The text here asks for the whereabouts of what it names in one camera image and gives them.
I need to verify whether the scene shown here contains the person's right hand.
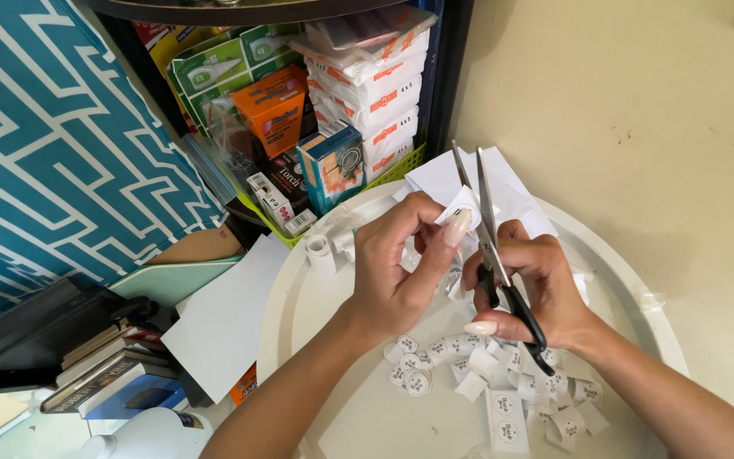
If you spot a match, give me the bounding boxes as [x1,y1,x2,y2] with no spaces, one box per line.
[462,219,598,351]

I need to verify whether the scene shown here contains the person's left hand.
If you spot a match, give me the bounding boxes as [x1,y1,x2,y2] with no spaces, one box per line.
[349,191,474,343]

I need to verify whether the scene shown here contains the black-handled scissors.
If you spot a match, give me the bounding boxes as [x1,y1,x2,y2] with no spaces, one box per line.
[450,139,548,377]

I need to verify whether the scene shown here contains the white round sticker piece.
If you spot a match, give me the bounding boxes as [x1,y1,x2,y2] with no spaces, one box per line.
[434,185,484,232]

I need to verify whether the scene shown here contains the white round tray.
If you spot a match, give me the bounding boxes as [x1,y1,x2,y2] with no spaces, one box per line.
[257,180,690,459]

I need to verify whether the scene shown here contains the small white paper roll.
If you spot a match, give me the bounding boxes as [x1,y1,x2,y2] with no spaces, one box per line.
[305,233,337,276]

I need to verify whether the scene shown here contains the pile of round white stickers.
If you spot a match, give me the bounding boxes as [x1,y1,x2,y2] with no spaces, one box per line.
[382,331,611,452]

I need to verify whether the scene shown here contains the white paper sheets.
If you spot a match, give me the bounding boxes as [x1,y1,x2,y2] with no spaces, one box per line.
[394,146,559,241]

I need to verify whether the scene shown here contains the green plastic basket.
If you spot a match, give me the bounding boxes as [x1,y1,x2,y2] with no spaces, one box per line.
[234,142,428,250]

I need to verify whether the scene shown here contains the blue cardboard box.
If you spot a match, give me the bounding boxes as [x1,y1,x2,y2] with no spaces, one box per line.
[296,121,368,218]

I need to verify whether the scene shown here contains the white sticker strip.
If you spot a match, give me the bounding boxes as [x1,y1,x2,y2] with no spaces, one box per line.
[484,388,531,455]

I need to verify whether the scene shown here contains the small white black box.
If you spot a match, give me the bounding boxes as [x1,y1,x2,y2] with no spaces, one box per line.
[246,171,296,232]

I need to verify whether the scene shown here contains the large white paper sheet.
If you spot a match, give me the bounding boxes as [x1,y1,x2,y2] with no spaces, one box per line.
[159,232,292,406]

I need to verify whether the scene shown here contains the orange packet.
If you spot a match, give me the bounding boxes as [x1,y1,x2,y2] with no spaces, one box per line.
[229,362,259,407]

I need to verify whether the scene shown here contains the brown cardboard piece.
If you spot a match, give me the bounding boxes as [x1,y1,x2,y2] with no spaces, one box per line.
[146,222,247,266]

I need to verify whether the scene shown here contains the stack of white paper packets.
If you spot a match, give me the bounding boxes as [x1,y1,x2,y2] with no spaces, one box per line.
[289,6,439,182]

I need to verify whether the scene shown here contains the orange cardboard box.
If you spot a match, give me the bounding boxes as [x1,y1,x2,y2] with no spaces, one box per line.
[229,65,309,160]

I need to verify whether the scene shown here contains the teal notebook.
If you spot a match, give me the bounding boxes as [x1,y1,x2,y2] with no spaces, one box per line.
[108,255,245,309]

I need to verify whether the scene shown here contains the stack of green white packets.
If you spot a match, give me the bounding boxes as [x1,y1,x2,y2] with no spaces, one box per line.
[164,23,305,138]

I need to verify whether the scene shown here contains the white plastic bottle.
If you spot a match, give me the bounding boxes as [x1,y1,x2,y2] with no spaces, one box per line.
[79,407,215,459]

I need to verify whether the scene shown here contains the stack of books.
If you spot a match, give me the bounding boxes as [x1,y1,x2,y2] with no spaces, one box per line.
[40,319,191,422]

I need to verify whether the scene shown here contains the teal white patterned fabric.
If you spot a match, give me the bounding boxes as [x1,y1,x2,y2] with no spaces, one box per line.
[0,0,229,334]

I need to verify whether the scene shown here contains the black folder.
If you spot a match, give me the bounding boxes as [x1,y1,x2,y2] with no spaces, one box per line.
[0,274,161,397]

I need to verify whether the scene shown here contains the dark shelf frame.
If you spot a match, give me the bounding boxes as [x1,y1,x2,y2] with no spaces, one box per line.
[79,0,476,162]

